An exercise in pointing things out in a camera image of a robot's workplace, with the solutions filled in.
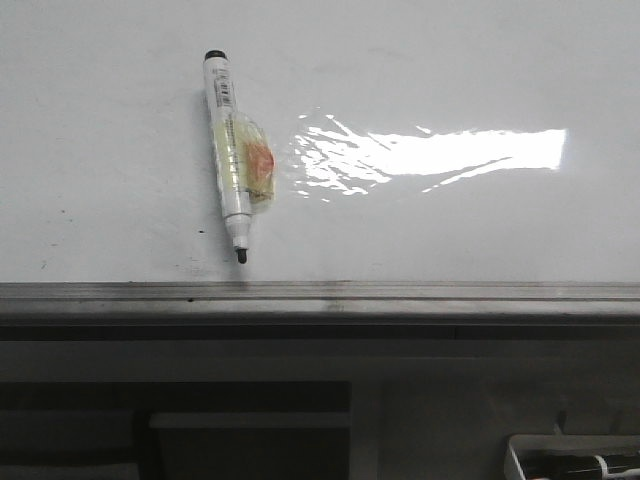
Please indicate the white whiteboard with metal frame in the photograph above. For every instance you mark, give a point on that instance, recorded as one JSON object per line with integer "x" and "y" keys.
{"x": 442, "y": 168}

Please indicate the white marker holder tray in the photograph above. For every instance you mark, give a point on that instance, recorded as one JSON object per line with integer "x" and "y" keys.
{"x": 525, "y": 446}

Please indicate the black marker in tray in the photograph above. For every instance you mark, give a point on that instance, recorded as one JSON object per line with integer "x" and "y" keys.
{"x": 591, "y": 467}

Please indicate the white whiteboard marker with tape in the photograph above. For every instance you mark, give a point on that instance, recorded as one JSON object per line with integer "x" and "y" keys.
{"x": 243, "y": 159}

